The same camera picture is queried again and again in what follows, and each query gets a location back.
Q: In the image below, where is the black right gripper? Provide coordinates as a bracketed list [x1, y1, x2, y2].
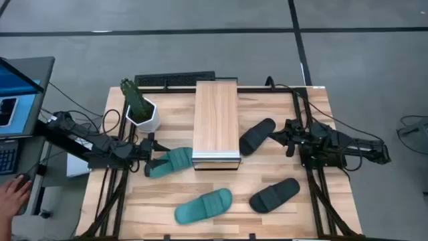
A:
[268, 118, 310, 157]

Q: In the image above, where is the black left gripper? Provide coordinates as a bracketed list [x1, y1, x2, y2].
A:
[138, 133, 171, 177]

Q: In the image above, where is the teal rubber slide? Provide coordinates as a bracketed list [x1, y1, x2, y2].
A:
[144, 147, 194, 178]
[174, 187, 233, 226]

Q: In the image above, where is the black rubber slide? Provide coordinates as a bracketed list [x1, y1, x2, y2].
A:
[239, 117, 277, 157]
[249, 177, 301, 214]

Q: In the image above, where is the person's forearm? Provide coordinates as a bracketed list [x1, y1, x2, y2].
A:
[0, 216, 13, 241]

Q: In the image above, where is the white hexagonal plant pot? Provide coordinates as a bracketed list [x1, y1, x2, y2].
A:
[125, 96, 161, 133]

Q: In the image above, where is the green cactus plant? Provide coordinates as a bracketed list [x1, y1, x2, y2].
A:
[119, 78, 155, 122]

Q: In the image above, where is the black perforated panel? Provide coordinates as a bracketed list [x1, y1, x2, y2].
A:
[134, 70, 217, 87]

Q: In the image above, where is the white box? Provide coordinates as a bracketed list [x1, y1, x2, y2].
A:
[66, 152, 92, 178]

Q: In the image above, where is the grey desk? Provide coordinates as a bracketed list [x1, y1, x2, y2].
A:
[0, 133, 47, 218]

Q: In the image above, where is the computer monitor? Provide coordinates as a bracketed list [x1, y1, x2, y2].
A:
[0, 56, 56, 139]

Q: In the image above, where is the person's hand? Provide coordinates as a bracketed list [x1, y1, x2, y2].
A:
[0, 176, 33, 221]

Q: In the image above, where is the black computer keyboard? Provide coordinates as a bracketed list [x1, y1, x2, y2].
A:
[0, 139, 19, 175]

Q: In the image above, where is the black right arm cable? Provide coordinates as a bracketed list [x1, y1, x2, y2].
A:
[265, 76, 385, 143]

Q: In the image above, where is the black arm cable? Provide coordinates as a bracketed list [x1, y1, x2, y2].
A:
[265, 76, 385, 143]
[48, 82, 122, 135]

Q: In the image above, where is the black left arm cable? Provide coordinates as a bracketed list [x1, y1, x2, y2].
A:
[48, 82, 122, 135]

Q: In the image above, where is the wooden shelf with metal frame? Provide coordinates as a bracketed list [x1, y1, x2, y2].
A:
[191, 78, 242, 171]

